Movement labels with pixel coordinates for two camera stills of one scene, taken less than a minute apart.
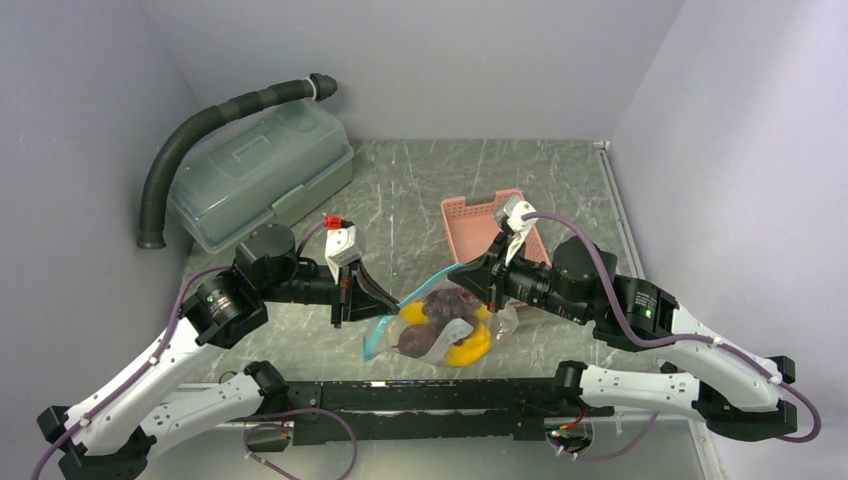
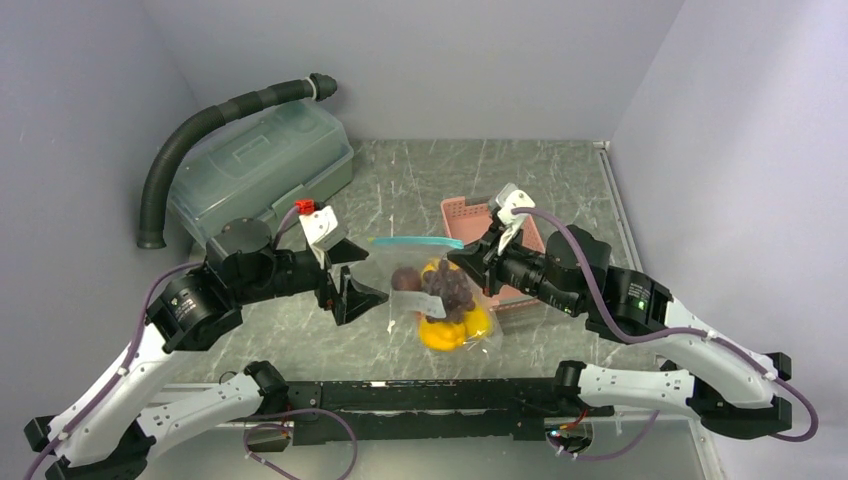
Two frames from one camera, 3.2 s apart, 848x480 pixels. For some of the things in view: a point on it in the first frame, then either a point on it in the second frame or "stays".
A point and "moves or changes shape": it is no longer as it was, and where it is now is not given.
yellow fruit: (412, 313) -> (432, 265)
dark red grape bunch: (442, 305) moves or changes shape
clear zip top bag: (445, 324) moves or changes shape
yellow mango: (475, 347) -> (450, 336)
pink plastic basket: (473, 228) stays
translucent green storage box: (244, 174) stays
